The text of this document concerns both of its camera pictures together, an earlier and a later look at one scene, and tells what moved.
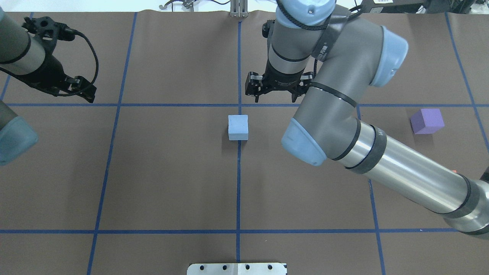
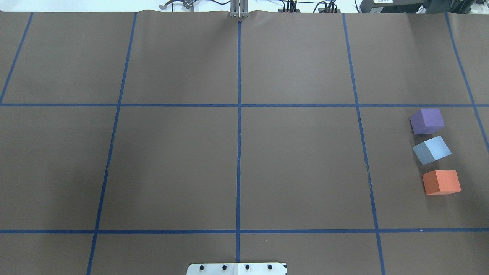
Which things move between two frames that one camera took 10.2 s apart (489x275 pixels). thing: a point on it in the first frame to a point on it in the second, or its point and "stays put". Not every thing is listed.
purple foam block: x=427 y=121 stays put
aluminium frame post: x=238 y=8 stays put
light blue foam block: x=238 y=127 to x=432 y=150
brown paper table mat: x=174 y=164 stays put
